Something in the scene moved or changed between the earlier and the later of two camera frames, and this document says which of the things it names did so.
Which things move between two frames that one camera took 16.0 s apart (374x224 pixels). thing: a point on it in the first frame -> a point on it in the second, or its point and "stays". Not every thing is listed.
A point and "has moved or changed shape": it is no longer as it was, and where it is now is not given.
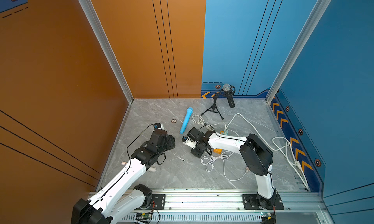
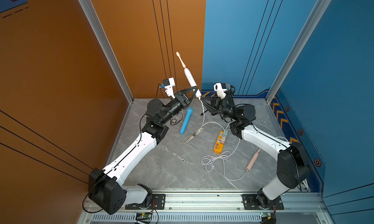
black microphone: x=228 y=91 stays
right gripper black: x=195 y=154 -> x=217 y=107
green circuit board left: x=144 y=215 stays
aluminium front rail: x=306 y=208 stays
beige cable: x=199 y=120 has moved or changed shape
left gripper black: x=170 y=141 -> x=179 y=97
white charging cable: x=208 y=161 stays
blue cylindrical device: x=186 y=120 stays
